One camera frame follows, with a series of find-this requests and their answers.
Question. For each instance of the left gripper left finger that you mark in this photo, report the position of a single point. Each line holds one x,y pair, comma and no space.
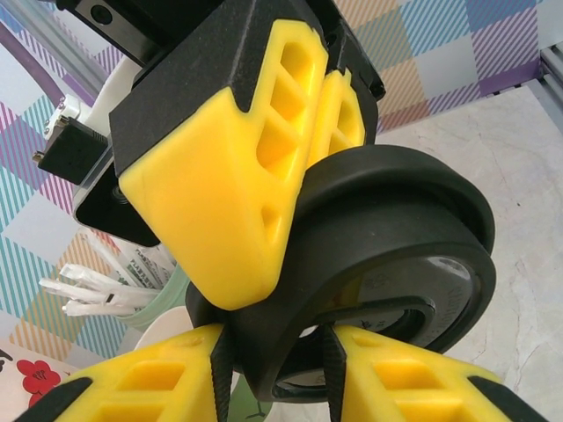
176,351

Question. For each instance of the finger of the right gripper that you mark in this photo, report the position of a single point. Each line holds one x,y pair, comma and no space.
198,198
343,114

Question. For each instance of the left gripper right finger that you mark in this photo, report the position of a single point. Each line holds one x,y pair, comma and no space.
462,404

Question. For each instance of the black plastic cup lid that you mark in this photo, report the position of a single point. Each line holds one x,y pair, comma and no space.
396,198

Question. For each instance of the white red-flower paper bag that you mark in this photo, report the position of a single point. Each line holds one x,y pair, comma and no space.
37,373

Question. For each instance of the mint green straw holder cup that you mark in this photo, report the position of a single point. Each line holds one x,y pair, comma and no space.
167,303

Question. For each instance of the white wrapped straw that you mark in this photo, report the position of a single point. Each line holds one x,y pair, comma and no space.
83,273
88,288
145,264
97,308

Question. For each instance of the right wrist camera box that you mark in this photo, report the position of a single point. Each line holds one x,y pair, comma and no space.
101,211

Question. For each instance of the aluminium frame post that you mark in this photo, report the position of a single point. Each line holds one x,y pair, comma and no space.
75,39

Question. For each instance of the aluminium table edge rail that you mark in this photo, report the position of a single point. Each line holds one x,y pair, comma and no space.
553,72

